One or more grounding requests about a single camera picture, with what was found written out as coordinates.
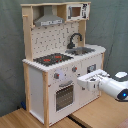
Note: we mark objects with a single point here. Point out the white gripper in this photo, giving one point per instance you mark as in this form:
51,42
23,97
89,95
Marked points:
91,80

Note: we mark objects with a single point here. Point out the red stove knob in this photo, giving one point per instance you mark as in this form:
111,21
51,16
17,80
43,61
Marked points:
74,69
56,76

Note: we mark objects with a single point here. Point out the white oven door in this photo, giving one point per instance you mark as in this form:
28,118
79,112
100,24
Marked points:
63,99

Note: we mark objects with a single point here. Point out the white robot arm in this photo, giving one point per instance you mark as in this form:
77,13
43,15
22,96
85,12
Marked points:
100,80

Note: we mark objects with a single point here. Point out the wooden toy kitchen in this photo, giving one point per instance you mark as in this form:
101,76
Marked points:
46,40

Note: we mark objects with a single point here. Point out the white dishwasher door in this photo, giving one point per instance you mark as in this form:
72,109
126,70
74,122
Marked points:
89,65

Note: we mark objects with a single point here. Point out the metal sink basin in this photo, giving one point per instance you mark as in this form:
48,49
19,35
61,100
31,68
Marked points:
79,51

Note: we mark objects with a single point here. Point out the black toy faucet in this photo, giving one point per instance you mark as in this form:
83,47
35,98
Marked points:
71,45

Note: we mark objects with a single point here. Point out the black stovetop red burners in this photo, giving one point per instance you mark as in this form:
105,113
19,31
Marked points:
52,59

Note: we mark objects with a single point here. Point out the toy microwave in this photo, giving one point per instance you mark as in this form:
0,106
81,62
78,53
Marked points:
77,11

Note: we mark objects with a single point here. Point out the grey range hood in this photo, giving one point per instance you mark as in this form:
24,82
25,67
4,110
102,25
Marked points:
48,18

